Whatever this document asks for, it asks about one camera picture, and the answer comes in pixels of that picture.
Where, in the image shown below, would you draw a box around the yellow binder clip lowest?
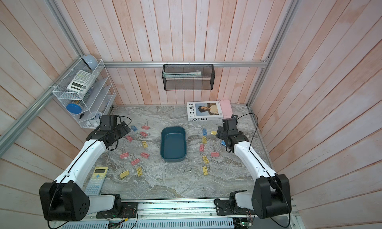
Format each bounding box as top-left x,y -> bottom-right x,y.
202,166 -> 208,176

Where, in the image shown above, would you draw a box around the teal plastic storage box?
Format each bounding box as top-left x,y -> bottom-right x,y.
160,126 -> 187,162

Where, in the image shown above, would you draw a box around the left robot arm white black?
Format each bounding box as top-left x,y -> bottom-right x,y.
39,115 -> 131,222

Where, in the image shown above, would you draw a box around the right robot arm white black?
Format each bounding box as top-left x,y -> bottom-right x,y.
216,115 -> 292,219

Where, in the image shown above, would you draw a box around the pink case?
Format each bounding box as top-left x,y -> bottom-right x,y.
219,99 -> 233,119

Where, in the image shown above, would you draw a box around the white cup on shelf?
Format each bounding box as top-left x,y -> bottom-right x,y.
88,111 -> 102,125

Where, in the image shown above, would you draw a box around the white LOEWE book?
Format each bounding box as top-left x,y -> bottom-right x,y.
187,101 -> 223,122

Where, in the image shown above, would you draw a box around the blue lid container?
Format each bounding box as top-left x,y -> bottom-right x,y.
66,102 -> 82,114

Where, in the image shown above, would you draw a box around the yellow blue calculator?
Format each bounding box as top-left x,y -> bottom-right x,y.
85,166 -> 108,196

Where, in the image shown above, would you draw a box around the white calculator on shelf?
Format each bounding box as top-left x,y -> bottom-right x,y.
67,70 -> 95,95

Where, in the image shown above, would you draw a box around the papers in mesh basket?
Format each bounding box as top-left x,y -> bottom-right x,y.
162,71 -> 203,79

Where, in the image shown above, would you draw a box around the white wire wall shelf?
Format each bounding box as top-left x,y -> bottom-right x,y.
53,59 -> 116,129

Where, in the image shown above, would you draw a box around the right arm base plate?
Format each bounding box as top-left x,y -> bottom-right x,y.
214,198 -> 255,216

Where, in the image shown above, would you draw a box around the black mesh wall basket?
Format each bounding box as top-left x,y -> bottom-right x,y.
162,64 -> 215,91

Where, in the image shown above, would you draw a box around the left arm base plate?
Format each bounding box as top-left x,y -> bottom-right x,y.
96,202 -> 138,220

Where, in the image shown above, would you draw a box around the aluminium front rail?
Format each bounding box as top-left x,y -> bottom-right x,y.
52,196 -> 300,222

